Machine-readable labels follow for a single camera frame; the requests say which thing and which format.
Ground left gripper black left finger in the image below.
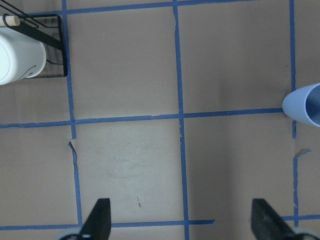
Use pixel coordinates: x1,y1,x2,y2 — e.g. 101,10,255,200
79,198,111,238

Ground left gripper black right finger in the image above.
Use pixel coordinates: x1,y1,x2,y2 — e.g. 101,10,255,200
251,198,296,240

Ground light blue plastic cup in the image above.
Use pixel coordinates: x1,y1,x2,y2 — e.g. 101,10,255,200
282,83,320,127

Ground white mug near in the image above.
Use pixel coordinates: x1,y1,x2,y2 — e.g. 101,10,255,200
0,27,47,85

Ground black wire mug rack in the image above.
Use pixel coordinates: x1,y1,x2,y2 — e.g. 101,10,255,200
0,0,68,79

